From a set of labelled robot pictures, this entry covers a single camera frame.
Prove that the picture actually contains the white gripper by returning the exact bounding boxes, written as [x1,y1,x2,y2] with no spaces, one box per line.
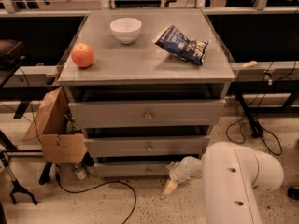
[164,156,202,195]

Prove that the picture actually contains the grey bottom drawer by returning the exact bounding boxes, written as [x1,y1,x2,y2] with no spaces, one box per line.
[94,155,182,178]

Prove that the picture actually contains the grey drawer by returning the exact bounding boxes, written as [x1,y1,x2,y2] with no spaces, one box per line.
[85,136,209,158]
[69,99,225,128]
[94,155,182,178]

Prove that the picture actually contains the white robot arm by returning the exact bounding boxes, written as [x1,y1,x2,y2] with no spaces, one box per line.
[164,142,284,224]

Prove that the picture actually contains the grey middle drawer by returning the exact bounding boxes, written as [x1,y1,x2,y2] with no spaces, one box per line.
[85,136,209,158]

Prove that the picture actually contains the grey top drawer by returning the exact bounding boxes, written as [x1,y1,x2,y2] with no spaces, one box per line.
[69,99,225,128]

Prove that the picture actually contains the grey drawer cabinet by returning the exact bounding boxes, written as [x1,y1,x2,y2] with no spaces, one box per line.
[58,8,236,173]

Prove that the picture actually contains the silver can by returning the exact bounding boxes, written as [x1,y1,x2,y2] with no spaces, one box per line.
[74,163,87,180]

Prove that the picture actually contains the green bottle in box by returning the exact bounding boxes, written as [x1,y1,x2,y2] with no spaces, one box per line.
[64,113,80,134]

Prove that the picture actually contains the open cardboard box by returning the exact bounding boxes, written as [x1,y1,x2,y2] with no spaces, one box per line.
[23,87,87,163]

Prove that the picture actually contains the blue chip bag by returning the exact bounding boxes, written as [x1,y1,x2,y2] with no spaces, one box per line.
[153,25,208,66]

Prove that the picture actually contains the small yellow foam piece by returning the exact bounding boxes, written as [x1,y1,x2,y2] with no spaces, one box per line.
[242,61,258,68]

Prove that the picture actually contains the orange red apple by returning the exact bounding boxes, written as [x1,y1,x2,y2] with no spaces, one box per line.
[71,43,95,68]

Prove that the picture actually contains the white ceramic bowl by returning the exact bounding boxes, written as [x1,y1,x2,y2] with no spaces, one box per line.
[110,18,142,44]

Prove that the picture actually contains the black tripod stand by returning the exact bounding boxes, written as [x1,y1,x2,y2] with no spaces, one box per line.
[0,131,37,205]

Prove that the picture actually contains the black floor cable right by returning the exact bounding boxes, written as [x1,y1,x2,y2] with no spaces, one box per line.
[225,63,299,157]

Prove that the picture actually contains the black floor cable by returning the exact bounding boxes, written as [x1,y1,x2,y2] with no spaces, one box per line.
[55,163,138,224]
[225,63,299,157]

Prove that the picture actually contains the black floor cable front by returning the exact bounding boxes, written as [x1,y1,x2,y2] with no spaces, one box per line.
[55,163,138,224]

